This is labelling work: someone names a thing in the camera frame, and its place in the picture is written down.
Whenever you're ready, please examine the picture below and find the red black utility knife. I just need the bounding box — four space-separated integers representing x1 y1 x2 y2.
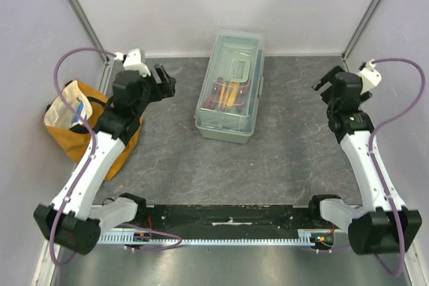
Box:
204 77 224 110

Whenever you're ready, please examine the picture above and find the yellow black utility knife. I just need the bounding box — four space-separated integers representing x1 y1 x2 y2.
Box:
218 82 229 111

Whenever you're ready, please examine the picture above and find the green clear-lid toolbox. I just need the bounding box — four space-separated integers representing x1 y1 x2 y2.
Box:
194 30 265 144

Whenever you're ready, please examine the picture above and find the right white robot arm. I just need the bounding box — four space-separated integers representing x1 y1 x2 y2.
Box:
306 63 422 255

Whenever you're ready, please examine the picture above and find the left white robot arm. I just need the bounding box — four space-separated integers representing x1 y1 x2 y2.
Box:
34 64 176 255

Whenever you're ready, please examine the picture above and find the yellow canvas tote bag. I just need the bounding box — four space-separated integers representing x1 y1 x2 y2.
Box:
44 80 140 181

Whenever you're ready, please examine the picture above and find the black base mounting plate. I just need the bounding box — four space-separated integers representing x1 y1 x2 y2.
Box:
135 204 332 230

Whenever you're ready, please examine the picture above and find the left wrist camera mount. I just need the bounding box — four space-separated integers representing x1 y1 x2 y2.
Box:
115 48 151 78

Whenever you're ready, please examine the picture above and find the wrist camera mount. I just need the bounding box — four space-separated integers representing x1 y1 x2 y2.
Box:
357 60 382 94
115 48 151 78

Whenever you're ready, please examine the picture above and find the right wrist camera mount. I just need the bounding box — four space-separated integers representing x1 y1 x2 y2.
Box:
357 60 382 94

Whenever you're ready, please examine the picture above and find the blue slotted cable duct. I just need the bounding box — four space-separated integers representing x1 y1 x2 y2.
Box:
97 228 315 246

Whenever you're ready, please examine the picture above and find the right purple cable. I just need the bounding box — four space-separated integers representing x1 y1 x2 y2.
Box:
316 58 426 277

